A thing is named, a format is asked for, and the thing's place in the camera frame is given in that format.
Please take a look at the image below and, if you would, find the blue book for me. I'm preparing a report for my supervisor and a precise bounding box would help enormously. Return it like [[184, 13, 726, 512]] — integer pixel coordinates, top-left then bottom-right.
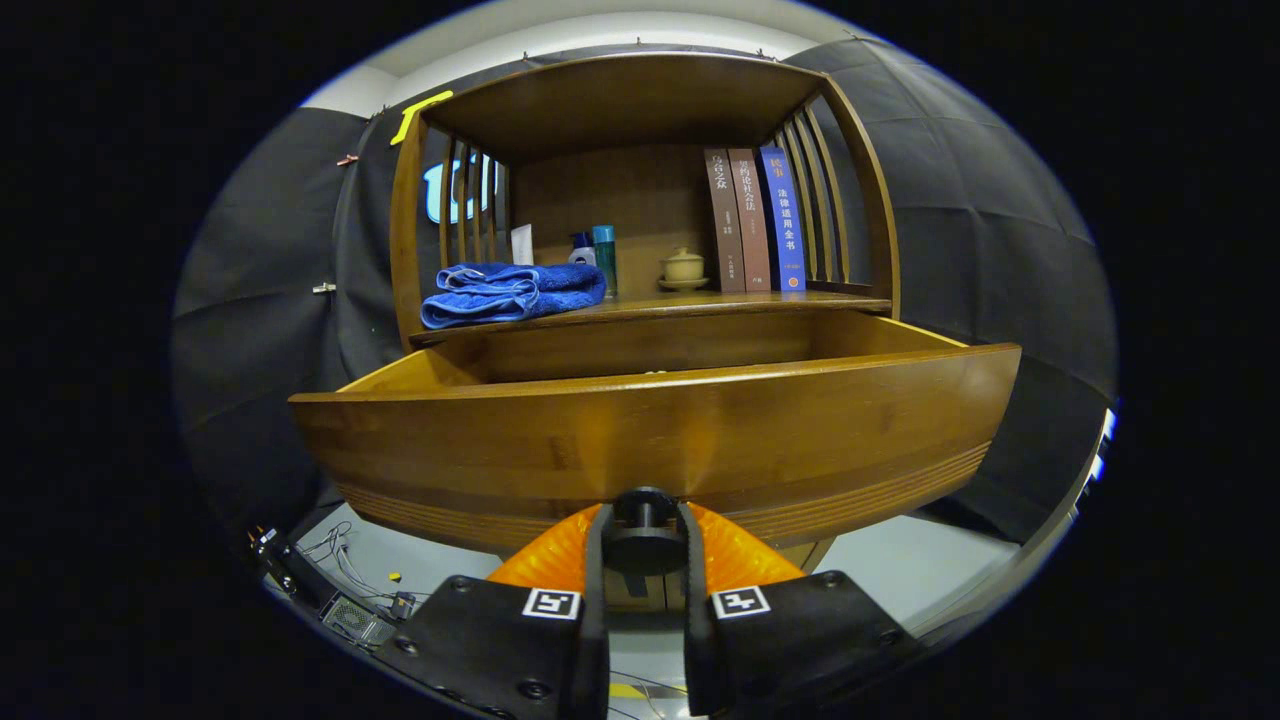
[[758, 146, 807, 292]]

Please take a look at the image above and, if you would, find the grey mesh power box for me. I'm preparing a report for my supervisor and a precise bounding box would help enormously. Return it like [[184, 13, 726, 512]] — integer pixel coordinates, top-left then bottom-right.
[[320, 592, 399, 646]]

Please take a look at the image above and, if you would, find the reddish brown book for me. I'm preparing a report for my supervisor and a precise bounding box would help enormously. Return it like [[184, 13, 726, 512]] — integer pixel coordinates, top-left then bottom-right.
[[728, 148, 773, 292]]

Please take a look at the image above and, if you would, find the wooden drawer with black knob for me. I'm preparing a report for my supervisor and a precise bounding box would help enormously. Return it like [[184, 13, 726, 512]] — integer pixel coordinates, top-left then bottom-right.
[[288, 310, 1023, 576]]

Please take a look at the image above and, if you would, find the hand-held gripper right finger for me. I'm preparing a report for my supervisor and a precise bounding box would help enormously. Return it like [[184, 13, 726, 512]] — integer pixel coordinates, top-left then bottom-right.
[[680, 502, 928, 717]]

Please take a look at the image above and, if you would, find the teal clear bottle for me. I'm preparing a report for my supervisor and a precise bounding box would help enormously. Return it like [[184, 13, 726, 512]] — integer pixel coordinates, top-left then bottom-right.
[[592, 225, 619, 297]]

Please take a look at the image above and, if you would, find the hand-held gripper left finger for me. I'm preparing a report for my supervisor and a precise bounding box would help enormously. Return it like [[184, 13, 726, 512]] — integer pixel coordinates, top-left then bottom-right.
[[398, 503, 611, 720]]

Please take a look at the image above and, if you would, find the beige lidded teacup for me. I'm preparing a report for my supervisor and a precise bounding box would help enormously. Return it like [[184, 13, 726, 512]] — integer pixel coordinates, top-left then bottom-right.
[[657, 247, 711, 292]]

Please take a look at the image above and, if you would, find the wooden countertop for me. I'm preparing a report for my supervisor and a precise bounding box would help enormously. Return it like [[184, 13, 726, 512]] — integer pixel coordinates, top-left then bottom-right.
[[410, 290, 893, 346]]

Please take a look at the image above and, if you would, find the folded blue towel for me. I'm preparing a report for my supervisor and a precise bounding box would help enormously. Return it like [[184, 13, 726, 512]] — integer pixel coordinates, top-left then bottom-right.
[[420, 262, 608, 330]]

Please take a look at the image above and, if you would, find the brown wooden cabinet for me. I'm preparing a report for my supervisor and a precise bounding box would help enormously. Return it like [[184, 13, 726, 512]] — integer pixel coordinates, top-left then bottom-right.
[[388, 52, 903, 613]]

